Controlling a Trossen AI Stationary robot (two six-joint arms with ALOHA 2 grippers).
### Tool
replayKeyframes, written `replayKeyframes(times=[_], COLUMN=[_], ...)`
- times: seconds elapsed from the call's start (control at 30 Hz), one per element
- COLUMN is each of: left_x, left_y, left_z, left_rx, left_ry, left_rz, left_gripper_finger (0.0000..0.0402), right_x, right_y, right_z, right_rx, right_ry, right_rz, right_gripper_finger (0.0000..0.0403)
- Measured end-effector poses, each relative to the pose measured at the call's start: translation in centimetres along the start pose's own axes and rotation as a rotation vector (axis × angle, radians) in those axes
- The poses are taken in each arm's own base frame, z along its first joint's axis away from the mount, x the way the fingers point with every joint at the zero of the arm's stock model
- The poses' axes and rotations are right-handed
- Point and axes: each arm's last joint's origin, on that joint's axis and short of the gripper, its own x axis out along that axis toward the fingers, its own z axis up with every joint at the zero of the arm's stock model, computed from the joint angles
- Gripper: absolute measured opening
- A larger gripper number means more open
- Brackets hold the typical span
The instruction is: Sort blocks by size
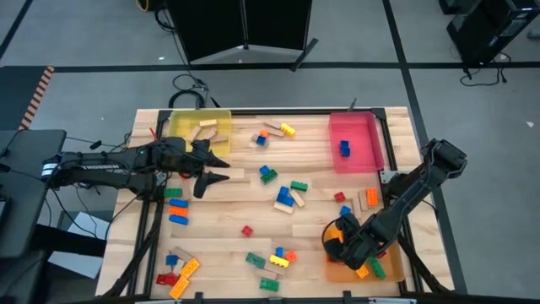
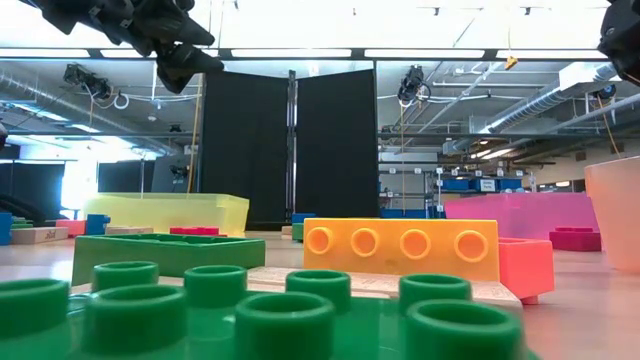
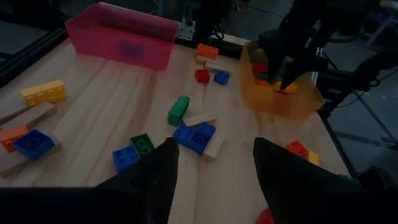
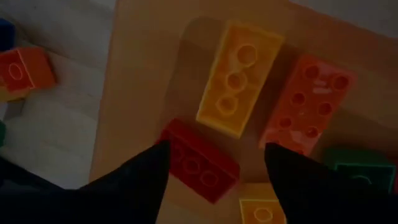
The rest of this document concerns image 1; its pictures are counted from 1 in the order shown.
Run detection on black equipment rack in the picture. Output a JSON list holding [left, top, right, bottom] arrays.
[[438, 0, 540, 67]]

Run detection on grey metal mounting plate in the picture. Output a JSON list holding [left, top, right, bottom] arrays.
[[378, 168, 400, 185]]

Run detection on pink translucent plastic bin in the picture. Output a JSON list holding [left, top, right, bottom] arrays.
[[327, 111, 386, 175]]

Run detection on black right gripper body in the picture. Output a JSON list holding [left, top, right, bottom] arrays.
[[329, 213, 383, 270]]

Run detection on black floor power cable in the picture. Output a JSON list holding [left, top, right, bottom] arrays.
[[458, 51, 512, 88]]

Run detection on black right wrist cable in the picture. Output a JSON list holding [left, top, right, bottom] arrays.
[[321, 219, 338, 257]]

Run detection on black mat with striped edge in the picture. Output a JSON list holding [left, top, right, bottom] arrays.
[[0, 65, 55, 131]]

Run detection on white floor board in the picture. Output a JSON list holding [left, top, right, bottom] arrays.
[[47, 210, 107, 280]]

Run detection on orange translucent plastic bin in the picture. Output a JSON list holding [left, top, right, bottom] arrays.
[[322, 223, 406, 284]]

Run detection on black side desk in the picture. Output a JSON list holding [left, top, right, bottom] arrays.
[[0, 129, 68, 259]]

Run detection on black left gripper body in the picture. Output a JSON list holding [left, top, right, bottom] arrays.
[[154, 137, 208, 178]]

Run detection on black folding screen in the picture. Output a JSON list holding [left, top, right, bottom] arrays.
[[166, 0, 320, 72]]

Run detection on black coiled floor cable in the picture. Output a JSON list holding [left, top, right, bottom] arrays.
[[168, 73, 210, 110]]

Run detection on yellow translucent plastic bin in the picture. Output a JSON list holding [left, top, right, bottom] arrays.
[[167, 108, 233, 158]]

